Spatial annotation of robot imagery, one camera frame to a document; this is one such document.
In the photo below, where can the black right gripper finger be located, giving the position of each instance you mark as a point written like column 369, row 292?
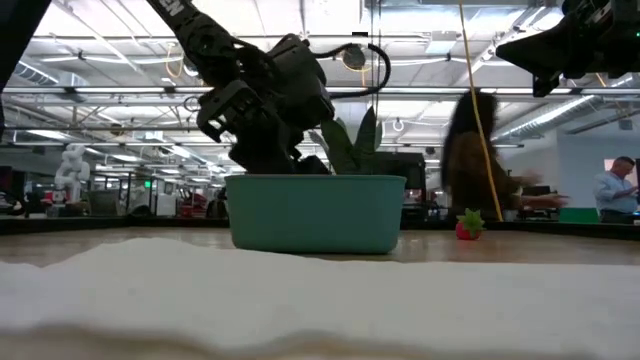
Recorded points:
column 537, row 50
column 546, row 84

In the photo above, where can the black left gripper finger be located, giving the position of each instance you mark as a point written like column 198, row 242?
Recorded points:
column 267, row 157
column 314, row 166

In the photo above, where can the teal plastic tub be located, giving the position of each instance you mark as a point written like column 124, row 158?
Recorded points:
column 315, row 215

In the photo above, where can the red strawberry with green top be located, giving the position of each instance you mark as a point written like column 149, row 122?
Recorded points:
column 468, row 229

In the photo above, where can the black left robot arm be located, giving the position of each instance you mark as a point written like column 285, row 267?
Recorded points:
column 200, row 35

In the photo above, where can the large black monitor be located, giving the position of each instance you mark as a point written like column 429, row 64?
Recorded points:
column 407, row 167

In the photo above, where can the person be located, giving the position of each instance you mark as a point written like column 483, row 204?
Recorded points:
column 467, row 160
column 615, row 192

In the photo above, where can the white cloth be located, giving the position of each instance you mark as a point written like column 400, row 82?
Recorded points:
column 320, row 300

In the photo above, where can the green panel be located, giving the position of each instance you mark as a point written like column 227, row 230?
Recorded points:
column 578, row 215

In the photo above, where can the white robot figure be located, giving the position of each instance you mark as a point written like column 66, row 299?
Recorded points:
column 72, row 172

